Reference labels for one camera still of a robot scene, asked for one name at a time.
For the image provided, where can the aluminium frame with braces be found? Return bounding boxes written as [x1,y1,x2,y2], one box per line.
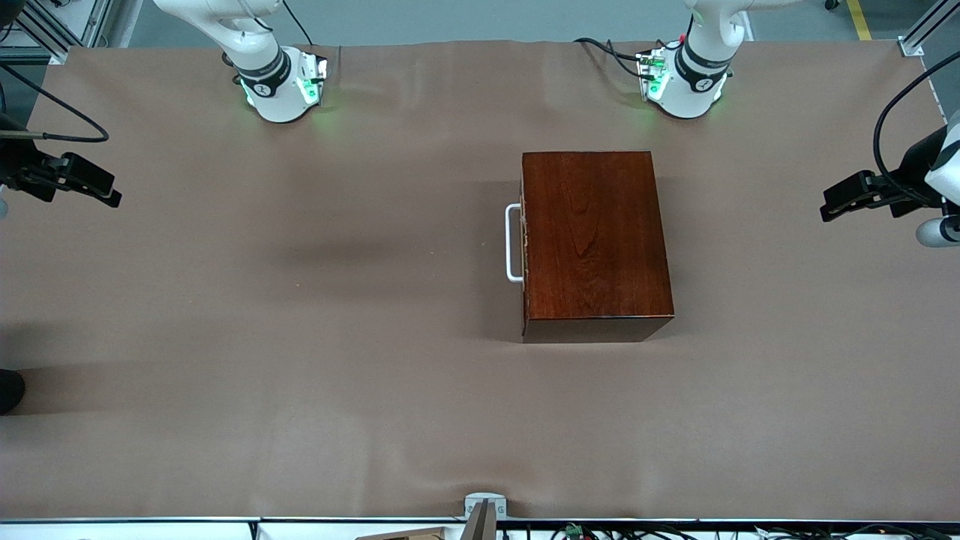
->
[0,0,115,65]

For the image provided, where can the black rounded object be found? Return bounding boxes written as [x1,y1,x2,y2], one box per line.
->
[0,369,26,416]

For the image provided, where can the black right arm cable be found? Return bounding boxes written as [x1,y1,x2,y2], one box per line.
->
[0,64,110,144]

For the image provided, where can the single aluminium profile bar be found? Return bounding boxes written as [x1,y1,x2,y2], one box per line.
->
[898,0,960,58]

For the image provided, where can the dark brown wooden cabinet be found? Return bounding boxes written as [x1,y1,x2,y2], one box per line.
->
[520,151,674,344]

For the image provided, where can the thin black floor cable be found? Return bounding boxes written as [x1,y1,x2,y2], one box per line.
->
[281,0,316,47]

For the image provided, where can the brown table cover sheet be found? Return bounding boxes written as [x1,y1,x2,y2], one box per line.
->
[0,39,960,522]

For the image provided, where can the black base power cables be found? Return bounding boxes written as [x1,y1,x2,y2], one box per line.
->
[574,36,652,80]

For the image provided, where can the grey metal clamp bracket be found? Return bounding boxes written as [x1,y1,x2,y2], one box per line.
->
[461,492,509,540]

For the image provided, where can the brown cardboard piece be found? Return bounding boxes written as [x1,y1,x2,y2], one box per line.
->
[352,526,452,540]

